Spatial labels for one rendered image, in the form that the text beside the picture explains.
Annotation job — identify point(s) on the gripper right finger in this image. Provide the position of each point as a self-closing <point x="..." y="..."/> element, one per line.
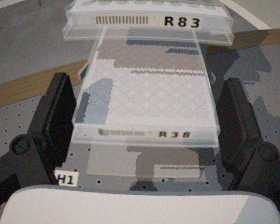
<point x="240" y="146"/>

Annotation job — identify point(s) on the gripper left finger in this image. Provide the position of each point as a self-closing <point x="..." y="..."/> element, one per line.
<point x="46" y="144"/>

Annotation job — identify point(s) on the grey perforated base plate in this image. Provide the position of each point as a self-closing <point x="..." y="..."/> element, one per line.
<point x="258" y="68"/>

